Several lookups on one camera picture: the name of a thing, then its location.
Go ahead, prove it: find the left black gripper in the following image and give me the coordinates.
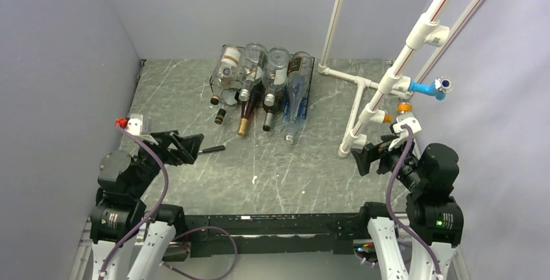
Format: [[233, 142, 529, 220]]
[[128, 129, 203, 197]]

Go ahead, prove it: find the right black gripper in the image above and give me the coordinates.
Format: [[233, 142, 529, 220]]
[[351, 131, 426, 189]]

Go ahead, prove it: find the clear bottle blue medallion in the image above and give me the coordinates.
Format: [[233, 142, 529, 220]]
[[210, 45, 243, 106]]

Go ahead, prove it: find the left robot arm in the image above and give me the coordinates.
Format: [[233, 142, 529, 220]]
[[90, 130, 204, 279]]

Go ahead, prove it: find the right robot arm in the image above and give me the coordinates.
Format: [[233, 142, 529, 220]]
[[352, 137, 464, 279]]

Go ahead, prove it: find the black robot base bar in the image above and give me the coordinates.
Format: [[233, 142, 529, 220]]
[[163, 211, 372, 262]]

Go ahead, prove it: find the lower bottle black gold cap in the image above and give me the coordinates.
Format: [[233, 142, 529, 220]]
[[214, 108, 226, 125]]

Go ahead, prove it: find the dark wine bottle gold cap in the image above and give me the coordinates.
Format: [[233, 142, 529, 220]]
[[237, 84, 263, 137]]

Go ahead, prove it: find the lower bottle silver cap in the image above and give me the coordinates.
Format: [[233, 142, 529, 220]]
[[262, 112, 274, 132]]

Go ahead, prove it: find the clear bottle silver cap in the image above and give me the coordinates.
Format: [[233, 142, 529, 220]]
[[239, 43, 267, 102]]

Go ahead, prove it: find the clear bottle dark neck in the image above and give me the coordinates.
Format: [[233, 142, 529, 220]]
[[262, 47, 291, 107]]

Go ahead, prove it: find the blue tinted clear bottle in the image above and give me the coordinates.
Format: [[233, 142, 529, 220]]
[[282, 51, 313, 145]]

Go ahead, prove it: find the small black hammer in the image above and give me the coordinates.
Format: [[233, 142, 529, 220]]
[[198, 145, 226, 154]]

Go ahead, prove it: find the orange faucet tap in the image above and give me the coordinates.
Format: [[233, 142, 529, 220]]
[[383, 102, 413, 123]]

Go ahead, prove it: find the blue faucet tap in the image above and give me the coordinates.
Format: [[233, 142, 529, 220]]
[[407, 76, 453, 100]]

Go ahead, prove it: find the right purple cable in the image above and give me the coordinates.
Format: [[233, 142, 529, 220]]
[[354, 124, 444, 280]]

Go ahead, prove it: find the purple cable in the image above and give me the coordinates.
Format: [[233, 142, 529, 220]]
[[354, 124, 444, 280], [97, 125, 239, 280]]

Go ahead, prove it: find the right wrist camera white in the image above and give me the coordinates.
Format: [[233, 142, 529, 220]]
[[389, 117, 422, 150]]

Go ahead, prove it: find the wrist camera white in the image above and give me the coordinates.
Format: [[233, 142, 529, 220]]
[[389, 117, 422, 150], [115, 113, 155, 143]]

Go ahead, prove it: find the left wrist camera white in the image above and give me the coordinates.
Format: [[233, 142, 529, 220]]
[[115, 113, 155, 143]]

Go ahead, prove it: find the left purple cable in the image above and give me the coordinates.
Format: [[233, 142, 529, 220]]
[[97, 125, 239, 280]]

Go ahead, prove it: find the black wire wine rack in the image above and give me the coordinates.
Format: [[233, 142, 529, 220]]
[[217, 47, 315, 122]]

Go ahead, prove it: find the white pvc pipe frame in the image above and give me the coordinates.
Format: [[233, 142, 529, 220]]
[[317, 0, 484, 158]]

